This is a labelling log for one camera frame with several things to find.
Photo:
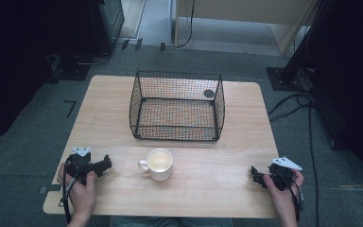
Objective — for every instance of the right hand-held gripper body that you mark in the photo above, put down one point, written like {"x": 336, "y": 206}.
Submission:
{"x": 282, "y": 176}

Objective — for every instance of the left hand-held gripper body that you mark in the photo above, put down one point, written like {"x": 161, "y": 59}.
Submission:
{"x": 79, "y": 165}

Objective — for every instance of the white cup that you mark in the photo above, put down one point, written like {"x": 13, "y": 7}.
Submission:
{"x": 160, "y": 175}

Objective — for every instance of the person's right hand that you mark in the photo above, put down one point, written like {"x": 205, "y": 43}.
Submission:
{"x": 283, "y": 200}

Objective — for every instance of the person's left hand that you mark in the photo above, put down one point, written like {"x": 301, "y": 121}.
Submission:
{"x": 82, "y": 197}

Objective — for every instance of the grey floor tape strip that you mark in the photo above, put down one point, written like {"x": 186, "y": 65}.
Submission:
{"x": 48, "y": 189}

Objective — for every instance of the round black basket tag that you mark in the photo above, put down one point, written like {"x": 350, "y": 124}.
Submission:
{"x": 209, "y": 93}

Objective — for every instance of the black slanted stand pole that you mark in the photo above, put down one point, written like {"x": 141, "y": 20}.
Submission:
{"x": 302, "y": 47}

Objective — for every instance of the dark cabinet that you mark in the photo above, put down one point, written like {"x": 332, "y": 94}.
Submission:
{"x": 107, "y": 22}

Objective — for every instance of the light wooden furniture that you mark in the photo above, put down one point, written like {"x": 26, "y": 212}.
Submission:
{"x": 249, "y": 12}

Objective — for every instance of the black stand base plate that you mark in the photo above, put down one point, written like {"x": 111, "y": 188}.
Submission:
{"x": 71, "y": 71}
{"x": 285, "y": 82}

